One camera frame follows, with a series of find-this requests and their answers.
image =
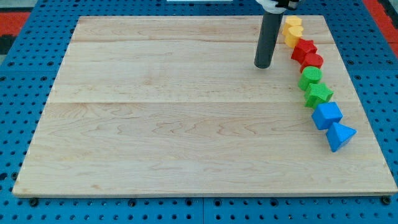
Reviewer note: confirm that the yellow hexagon block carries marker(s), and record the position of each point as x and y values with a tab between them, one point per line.
291	21

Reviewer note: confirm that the green cylinder block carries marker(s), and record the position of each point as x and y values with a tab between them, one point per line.
310	75

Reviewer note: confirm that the green star block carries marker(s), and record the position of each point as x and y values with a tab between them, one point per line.
316	94

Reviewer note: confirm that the red cylinder block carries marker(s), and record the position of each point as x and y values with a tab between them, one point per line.
313	60

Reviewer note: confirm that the light wooden board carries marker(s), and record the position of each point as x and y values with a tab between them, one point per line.
163	106

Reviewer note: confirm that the yellow heart block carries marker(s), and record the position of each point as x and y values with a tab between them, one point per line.
293	35

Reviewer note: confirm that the blue triangle block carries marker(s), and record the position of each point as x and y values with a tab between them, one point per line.
338	135

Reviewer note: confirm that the red star block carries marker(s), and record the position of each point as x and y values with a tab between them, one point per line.
302	48

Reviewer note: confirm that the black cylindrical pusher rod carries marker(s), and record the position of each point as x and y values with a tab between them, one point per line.
267	39

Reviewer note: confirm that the blue cube block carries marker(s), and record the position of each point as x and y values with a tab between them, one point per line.
325	114

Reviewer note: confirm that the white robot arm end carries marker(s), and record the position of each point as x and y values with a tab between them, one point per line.
279	6

